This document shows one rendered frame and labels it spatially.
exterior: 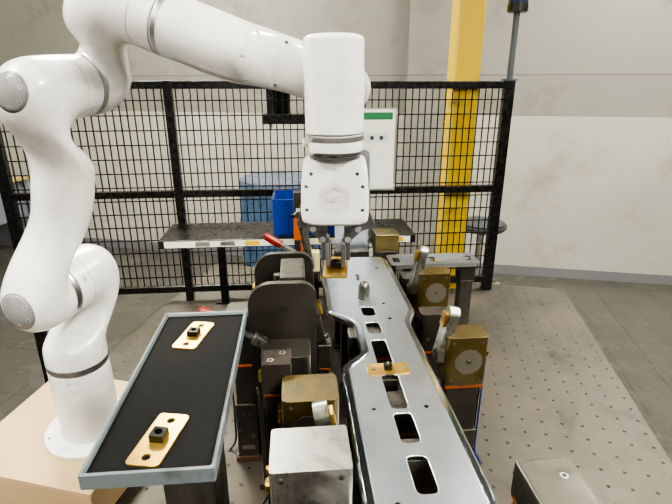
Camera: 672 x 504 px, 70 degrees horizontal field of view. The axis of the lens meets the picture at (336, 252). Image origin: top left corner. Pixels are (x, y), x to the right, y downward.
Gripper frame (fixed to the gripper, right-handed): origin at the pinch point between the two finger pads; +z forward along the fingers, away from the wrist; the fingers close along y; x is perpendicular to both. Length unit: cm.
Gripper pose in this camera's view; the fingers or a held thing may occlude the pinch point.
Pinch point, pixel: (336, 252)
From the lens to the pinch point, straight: 76.1
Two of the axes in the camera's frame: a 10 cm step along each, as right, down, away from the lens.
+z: 0.1, 9.4, 3.5
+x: 0.5, -3.5, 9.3
